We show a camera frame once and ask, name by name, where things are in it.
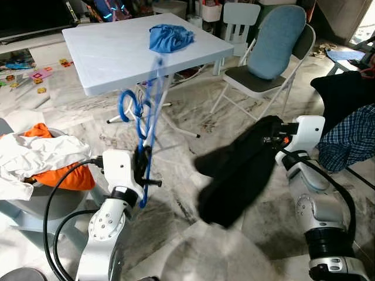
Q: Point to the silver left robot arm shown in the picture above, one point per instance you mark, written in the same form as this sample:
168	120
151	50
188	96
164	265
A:
108	234

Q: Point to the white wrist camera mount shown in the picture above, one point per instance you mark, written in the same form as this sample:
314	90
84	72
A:
307	133
120	170

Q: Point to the pink square toy tile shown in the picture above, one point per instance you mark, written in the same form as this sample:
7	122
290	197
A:
40	75

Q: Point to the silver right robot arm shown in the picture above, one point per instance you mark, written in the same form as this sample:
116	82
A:
319	205

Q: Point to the white storage cart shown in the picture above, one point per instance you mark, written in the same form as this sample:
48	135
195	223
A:
211	12

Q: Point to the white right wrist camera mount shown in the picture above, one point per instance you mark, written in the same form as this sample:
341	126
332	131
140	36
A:
307	133

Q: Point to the grey folding chair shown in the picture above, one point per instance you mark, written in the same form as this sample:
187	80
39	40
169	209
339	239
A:
246	79

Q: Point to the blue crumpled cloth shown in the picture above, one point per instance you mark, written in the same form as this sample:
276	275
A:
170	38

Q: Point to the orange garment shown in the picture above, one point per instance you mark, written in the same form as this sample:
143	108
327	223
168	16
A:
64	175

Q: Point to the colourful picture book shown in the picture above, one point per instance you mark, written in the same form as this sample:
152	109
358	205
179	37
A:
14	58

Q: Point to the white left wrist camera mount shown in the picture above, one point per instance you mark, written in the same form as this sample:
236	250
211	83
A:
120	170

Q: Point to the navy blue garment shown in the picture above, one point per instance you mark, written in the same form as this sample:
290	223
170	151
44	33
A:
343	96

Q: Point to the white folding table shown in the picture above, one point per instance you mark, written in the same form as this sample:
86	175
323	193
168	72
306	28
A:
117	52

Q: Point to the blue floor mat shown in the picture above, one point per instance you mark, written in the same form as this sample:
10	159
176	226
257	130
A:
345	55

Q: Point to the grey laundry basket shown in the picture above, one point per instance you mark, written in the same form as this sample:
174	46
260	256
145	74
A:
35	208

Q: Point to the grey waste bin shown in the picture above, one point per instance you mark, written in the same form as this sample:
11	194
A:
170	7

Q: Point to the white child chair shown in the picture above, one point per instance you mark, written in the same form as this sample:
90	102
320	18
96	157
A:
237	14

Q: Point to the blue plastic clothes hanger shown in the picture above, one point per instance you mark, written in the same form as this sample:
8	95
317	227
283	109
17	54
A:
121	105

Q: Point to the black flat television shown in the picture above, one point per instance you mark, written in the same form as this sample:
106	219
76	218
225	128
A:
29	17

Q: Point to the blue plaid garment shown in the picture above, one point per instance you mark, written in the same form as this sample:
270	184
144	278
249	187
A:
351	140

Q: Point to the black garment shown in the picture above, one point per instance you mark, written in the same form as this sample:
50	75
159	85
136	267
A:
234	175

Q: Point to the light blue cushion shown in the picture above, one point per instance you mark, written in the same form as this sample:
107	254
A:
275	44

